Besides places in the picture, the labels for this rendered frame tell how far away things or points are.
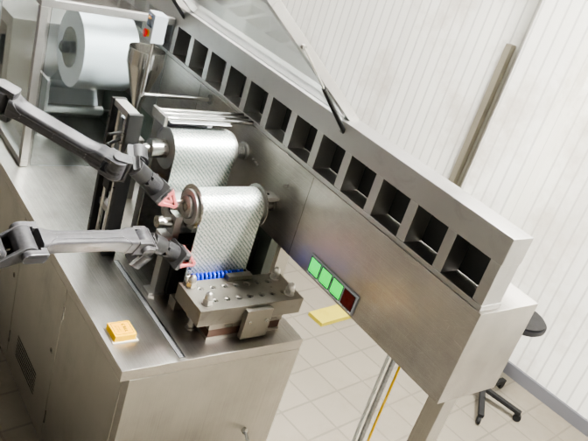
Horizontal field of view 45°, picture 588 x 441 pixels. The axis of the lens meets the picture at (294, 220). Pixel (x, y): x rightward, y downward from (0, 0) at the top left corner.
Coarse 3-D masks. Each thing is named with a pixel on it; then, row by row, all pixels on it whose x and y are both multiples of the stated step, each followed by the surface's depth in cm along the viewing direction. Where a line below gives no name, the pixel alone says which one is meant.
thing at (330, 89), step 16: (272, 0) 178; (288, 16) 183; (224, 32) 270; (288, 32) 187; (304, 48) 190; (272, 64) 247; (320, 64) 198; (320, 80) 199; (320, 96) 227; (336, 96) 207; (336, 112) 208; (352, 112) 214
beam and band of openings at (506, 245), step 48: (192, 48) 286; (240, 48) 258; (240, 96) 272; (288, 96) 236; (288, 144) 238; (336, 144) 228; (384, 144) 205; (336, 192) 218; (384, 192) 206; (432, 192) 188; (432, 240) 198; (480, 240) 176; (528, 240) 172; (480, 288) 177
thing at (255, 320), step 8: (248, 312) 223; (256, 312) 226; (264, 312) 228; (248, 320) 225; (256, 320) 228; (264, 320) 230; (240, 328) 227; (248, 328) 227; (256, 328) 230; (264, 328) 232; (240, 336) 228; (248, 336) 230; (256, 336) 232
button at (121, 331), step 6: (108, 324) 213; (114, 324) 214; (120, 324) 215; (126, 324) 215; (108, 330) 213; (114, 330) 211; (120, 330) 212; (126, 330) 213; (132, 330) 214; (114, 336) 210; (120, 336) 210; (126, 336) 211; (132, 336) 213
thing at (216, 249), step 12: (216, 228) 227; (228, 228) 230; (240, 228) 233; (252, 228) 236; (204, 240) 227; (216, 240) 230; (228, 240) 233; (240, 240) 236; (252, 240) 239; (192, 252) 227; (204, 252) 229; (216, 252) 232; (228, 252) 236; (240, 252) 239; (204, 264) 232; (216, 264) 235; (228, 264) 239; (240, 264) 242
